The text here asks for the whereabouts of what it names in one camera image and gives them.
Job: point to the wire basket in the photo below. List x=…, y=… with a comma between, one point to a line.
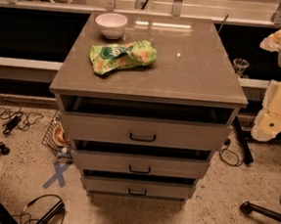
x=56, y=141

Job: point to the black power adapter with cable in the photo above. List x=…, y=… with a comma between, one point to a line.
x=14, y=117

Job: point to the black table leg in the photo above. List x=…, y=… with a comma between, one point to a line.
x=248, y=159

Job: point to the blue tape cross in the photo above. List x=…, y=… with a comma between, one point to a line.
x=60, y=169

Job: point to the white ceramic bowl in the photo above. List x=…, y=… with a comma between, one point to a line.
x=111, y=25

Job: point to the black stand with cables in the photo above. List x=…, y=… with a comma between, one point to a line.
x=55, y=214

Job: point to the green chip bag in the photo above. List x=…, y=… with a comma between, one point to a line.
x=108, y=58

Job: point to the grey drawer cabinet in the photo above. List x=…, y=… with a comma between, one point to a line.
x=192, y=81

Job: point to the clear glass cup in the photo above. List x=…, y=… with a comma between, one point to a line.
x=240, y=65

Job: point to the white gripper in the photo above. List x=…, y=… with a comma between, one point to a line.
x=268, y=121

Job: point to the black chair caster leg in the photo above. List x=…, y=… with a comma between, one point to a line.
x=248, y=208

